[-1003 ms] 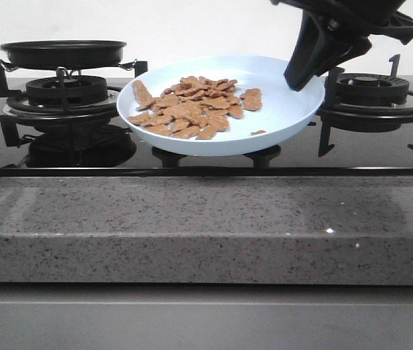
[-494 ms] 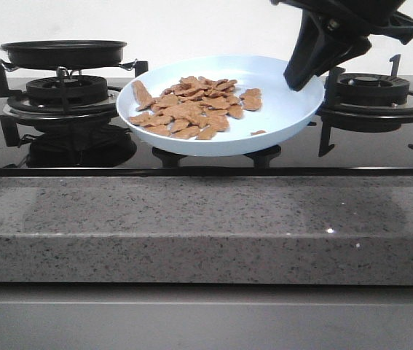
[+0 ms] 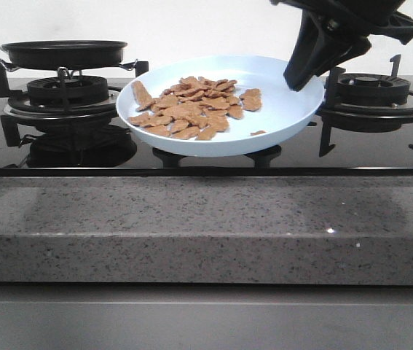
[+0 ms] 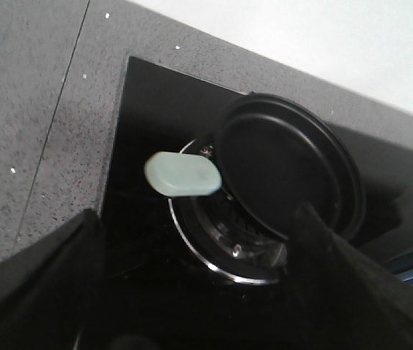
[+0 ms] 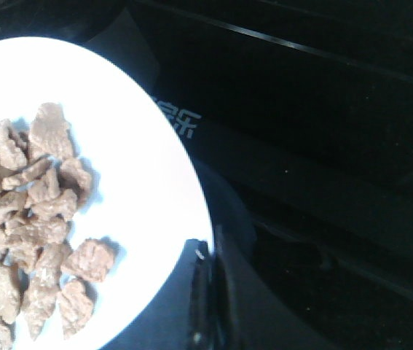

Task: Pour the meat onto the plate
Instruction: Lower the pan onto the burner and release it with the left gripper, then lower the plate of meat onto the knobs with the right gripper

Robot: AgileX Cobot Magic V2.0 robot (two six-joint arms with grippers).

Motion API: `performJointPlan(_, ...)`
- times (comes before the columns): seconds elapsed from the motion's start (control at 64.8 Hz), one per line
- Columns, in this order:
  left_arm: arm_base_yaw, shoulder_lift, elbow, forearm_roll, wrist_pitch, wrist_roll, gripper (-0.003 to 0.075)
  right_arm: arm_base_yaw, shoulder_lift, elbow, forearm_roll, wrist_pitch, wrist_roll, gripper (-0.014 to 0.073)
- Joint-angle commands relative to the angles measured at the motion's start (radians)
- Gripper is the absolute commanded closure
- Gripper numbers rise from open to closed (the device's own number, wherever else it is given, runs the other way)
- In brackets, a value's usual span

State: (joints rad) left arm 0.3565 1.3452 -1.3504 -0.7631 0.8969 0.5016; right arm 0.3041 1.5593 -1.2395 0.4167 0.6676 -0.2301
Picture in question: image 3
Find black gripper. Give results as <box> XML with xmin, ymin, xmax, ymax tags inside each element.
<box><xmin>283</xmin><ymin>1</ymin><xmax>413</xmax><ymax>91</ymax></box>

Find light blue plate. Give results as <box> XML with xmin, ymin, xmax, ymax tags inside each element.
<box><xmin>131</xmin><ymin>55</ymin><xmax>325</xmax><ymax>158</ymax></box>

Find brown meat pieces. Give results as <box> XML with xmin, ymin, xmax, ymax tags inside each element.
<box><xmin>128</xmin><ymin>76</ymin><xmax>262</xmax><ymax>141</ymax></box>

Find black frying pan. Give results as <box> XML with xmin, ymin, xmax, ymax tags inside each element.
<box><xmin>0</xmin><ymin>40</ymin><xmax>127</xmax><ymax>71</ymax></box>

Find right black gas burner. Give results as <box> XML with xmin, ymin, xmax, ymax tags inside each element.
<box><xmin>337</xmin><ymin>73</ymin><xmax>411</xmax><ymax>106</ymax></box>

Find black gas burner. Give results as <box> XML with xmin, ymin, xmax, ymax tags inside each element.
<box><xmin>337</xmin><ymin>73</ymin><xmax>411</xmax><ymax>106</ymax></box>
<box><xmin>27</xmin><ymin>76</ymin><xmax>109</xmax><ymax>107</ymax></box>

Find right black pan support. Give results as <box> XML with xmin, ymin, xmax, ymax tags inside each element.
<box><xmin>316</xmin><ymin>55</ymin><xmax>413</xmax><ymax>157</ymax></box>

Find black pan support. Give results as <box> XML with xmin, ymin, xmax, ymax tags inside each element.
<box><xmin>316</xmin><ymin>55</ymin><xmax>413</xmax><ymax>157</ymax></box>
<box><xmin>0</xmin><ymin>61</ymin><xmax>150</xmax><ymax>123</ymax></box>

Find black glass cooktop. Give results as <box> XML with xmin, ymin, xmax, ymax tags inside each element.
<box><xmin>0</xmin><ymin>76</ymin><xmax>413</xmax><ymax>178</ymax></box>

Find left black gas burner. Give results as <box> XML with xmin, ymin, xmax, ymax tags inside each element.
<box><xmin>27</xmin><ymin>76</ymin><xmax>109</xmax><ymax>107</ymax></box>

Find left black pan support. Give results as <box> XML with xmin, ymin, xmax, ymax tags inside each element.
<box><xmin>0</xmin><ymin>61</ymin><xmax>150</xmax><ymax>123</ymax></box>

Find chrome wire trivet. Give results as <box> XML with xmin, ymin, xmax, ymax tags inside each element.
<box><xmin>0</xmin><ymin>58</ymin><xmax>149</xmax><ymax>78</ymax></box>

